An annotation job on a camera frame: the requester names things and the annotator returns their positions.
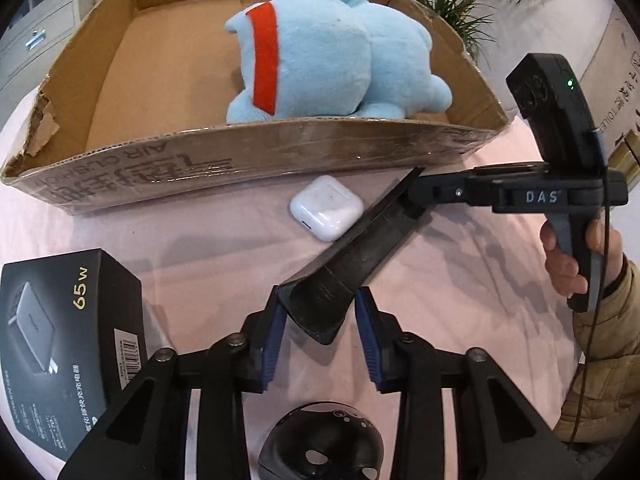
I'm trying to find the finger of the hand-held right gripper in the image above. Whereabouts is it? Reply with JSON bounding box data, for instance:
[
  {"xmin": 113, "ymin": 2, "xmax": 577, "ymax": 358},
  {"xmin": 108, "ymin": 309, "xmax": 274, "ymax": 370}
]
[{"xmin": 402, "ymin": 170, "xmax": 471, "ymax": 218}]

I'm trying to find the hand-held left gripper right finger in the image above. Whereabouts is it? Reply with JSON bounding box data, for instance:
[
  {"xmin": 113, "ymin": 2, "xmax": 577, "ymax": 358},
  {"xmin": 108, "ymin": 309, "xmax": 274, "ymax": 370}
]
[{"xmin": 354, "ymin": 286, "xmax": 576, "ymax": 480}]

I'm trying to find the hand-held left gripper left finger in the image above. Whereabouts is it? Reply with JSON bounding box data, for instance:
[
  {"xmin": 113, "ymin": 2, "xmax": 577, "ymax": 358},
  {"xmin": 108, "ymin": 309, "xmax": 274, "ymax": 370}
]
[{"xmin": 57, "ymin": 285, "xmax": 288, "ymax": 480}]

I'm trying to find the black ribbed tool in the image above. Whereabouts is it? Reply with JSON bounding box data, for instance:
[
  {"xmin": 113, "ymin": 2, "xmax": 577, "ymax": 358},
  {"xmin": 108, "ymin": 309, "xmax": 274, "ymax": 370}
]
[{"xmin": 276, "ymin": 166, "xmax": 427, "ymax": 346}]

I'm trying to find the white earbuds case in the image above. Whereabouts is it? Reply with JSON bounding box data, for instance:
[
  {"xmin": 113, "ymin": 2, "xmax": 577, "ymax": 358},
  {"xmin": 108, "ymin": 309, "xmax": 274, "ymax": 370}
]
[{"xmin": 289, "ymin": 175, "xmax": 364, "ymax": 244}]

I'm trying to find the cardboard box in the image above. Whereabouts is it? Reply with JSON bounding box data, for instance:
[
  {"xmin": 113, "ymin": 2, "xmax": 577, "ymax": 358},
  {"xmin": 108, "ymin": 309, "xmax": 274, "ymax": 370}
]
[{"xmin": 0, "ymin": 0, "xmax": 516, "ymax": 217}]

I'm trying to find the blue plush toy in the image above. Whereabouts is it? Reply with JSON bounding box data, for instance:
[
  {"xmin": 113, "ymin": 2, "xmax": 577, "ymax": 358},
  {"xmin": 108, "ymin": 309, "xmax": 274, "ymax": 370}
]
[{"xmin": 223, "ymin": 0, "xmax": 453, "ymax": 125}]

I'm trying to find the black charger box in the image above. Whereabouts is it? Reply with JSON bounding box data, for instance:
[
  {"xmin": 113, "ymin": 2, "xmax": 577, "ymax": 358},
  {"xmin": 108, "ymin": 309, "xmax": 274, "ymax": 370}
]
[{"xmin": 0, "ymin": 247, "xmax": 148, "ymax": 463}]

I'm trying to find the person's right hand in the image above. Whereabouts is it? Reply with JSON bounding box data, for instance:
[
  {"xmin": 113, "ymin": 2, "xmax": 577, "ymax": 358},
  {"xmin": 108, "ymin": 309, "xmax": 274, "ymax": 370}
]
[{"xmin": 540, "ymin": 217, "xmax": 628, "ymax": 298}]

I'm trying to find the printed cardboard carton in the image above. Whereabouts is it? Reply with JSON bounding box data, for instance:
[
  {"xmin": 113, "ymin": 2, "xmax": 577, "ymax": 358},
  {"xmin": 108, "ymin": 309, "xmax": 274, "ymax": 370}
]
[{"xmin": 575, "ymin": 2, "xmax": 640, "ymax": 161}]

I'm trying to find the black round glossy gadget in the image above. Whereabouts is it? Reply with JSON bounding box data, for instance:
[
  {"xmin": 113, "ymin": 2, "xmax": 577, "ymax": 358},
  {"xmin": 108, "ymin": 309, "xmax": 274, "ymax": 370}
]
[{"xmin": 257, "ymin": 400, "xmax": 386, "ymax": 480}]

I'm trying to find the green potted plant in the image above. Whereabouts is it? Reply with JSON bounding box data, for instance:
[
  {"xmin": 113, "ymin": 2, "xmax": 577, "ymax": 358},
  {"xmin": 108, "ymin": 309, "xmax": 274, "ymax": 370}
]
[{"xmin": 395, "ymin": 0, "xmax": 546, "ymax": 61}]

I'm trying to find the grey glass-door cabinet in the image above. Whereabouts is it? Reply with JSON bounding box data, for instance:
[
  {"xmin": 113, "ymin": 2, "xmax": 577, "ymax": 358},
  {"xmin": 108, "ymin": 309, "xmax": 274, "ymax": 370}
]
[{"xmin": 0, "ymin": 0, "xmax": 83, "ymax": 106}]

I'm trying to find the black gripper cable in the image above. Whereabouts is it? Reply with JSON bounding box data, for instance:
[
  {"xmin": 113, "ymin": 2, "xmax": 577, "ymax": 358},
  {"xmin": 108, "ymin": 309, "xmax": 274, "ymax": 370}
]
[{"xmin": 570, "ymin": 127, "xmax": 613, "ymax": 443}]

